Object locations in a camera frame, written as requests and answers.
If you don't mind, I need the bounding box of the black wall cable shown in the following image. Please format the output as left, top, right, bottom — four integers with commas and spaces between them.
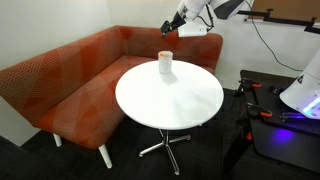
246, 0, 304, 73

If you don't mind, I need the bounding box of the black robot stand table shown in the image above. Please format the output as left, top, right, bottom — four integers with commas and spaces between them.
221, 69, 320, 174

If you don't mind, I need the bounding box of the brown pin board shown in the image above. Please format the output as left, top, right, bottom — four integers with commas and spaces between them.
251, 0, 320, 23

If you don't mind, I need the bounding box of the black breadboard plate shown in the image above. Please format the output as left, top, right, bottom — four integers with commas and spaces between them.
242, 78, 320, 135

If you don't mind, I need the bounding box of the black clamp orange handle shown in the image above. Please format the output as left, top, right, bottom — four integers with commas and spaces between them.
238, 78, 263, 98
247, 102, 274, 118

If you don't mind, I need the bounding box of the white ceramic mug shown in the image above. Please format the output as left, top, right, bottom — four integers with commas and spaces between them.
157, 50, 174, 75

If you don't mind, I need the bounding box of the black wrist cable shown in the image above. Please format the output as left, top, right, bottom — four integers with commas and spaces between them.
196, 3, 215, 33

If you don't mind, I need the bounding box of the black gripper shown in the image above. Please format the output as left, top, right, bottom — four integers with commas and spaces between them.
160, 11, 188, 37

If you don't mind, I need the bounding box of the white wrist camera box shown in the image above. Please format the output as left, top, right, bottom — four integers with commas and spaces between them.
177, 22, 208, 38

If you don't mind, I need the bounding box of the orange patterned corner sofa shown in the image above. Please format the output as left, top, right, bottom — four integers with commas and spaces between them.
0, 25, 224, 169

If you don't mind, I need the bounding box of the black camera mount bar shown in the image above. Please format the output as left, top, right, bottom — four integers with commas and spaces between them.
237, 8, 320, 34

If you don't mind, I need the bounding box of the chrome star table base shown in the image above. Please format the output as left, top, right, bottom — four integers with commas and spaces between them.
138, 129, 192, 176

